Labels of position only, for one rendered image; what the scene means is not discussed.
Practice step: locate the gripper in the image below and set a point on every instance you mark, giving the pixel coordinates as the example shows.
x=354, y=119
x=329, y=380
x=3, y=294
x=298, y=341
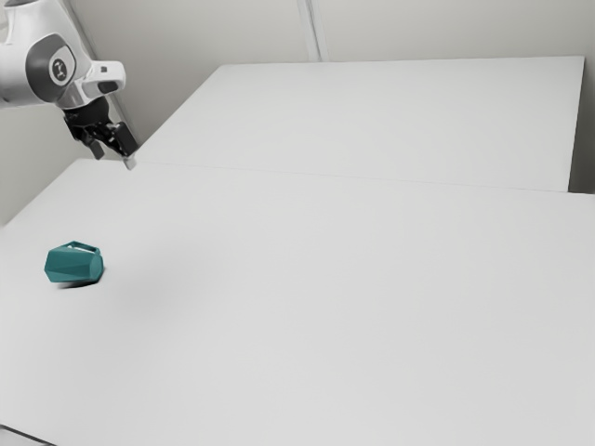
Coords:
x=86, y=120

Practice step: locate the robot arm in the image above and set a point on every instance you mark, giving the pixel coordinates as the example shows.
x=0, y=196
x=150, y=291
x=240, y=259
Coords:
x=39, y=65

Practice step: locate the teal faceted mug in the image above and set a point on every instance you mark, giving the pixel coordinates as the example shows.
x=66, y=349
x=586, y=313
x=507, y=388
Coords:
x=74, y=267

